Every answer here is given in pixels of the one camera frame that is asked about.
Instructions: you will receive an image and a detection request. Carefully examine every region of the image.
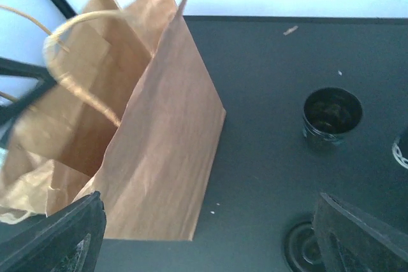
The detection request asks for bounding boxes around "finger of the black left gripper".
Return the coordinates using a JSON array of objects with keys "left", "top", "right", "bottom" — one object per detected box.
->
[{"left": 1, "top": 58, "right": 57, "bottom": 125}]

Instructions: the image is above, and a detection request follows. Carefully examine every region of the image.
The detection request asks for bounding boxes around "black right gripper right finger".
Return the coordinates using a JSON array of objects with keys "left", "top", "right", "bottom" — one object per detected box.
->
[{"left": 312, "top": 193, "right": 407, "bottom": 271}]

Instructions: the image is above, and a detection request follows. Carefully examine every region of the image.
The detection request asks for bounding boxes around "black cup with coffee beans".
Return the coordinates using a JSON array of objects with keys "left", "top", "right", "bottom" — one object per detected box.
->
[{"left": 302, "top": 87, "right": 363, "bottom": 150}]

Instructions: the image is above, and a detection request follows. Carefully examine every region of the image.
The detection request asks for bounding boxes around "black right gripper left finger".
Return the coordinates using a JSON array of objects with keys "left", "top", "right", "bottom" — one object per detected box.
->
[{"left": 1, "top": 191, "right": 106, "bottom": 271}]

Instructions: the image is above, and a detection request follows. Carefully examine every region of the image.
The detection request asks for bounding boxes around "brown paper bag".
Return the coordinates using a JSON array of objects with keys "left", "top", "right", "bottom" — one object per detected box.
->
[{"left": 1, "top": 0, "right": 226, "bottom": 241}]

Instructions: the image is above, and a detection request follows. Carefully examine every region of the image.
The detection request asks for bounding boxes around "stack of black paper cups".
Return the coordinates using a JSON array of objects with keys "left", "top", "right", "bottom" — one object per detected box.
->
[{"left": 391, "top": 134, "right": 408, "bottom": 169}]

